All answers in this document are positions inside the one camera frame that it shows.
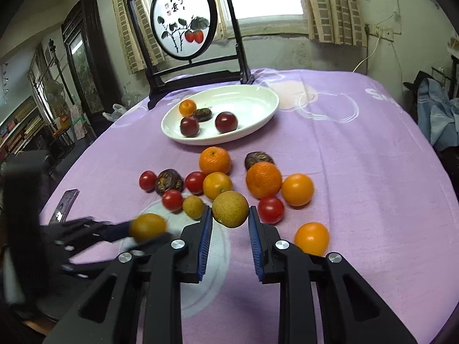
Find dark red plum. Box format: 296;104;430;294
215;111;238;133
180;116;200;138

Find dark smartphone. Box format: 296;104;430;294
50;189;79;224

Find white plastic bag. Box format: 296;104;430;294
103;103;126;122

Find checked beige curtain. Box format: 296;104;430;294
109;0;166;74
299;0;368;47

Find small orange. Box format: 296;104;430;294
178;99;197;117

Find purple printed tablecloth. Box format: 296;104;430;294
38;68;450;344

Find white cable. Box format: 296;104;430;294
351;36;381;74

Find bookshelf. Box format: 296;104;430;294
0;97;47;158

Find wall power socket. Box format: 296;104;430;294
366;24;404;42

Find red tomato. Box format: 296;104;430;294
258;196;285;224
185;171;207;195
139;171;158;192
162;189;184;212

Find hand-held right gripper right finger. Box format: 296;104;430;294
248;206;427;344

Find dark wooden cabinet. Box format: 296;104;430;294
61;0;120;115

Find orange tangerine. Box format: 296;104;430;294
199;146;232;176
246;162;283;200

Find white oval plate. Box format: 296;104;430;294
161;85;280;146

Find round painted screen on stand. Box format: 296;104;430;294
127;0;256;110

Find speckled yellow pear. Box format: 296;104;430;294
182;195;205;221
211;191;250;228

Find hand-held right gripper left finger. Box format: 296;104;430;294
42;206;214;344

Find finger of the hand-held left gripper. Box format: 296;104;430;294
61;232;174;282
50;216;135;259

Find white standing fan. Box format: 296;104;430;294
45;79;69;115

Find black cloth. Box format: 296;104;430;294
403;70;436;97

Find blue clothing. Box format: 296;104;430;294
416;77;459;151

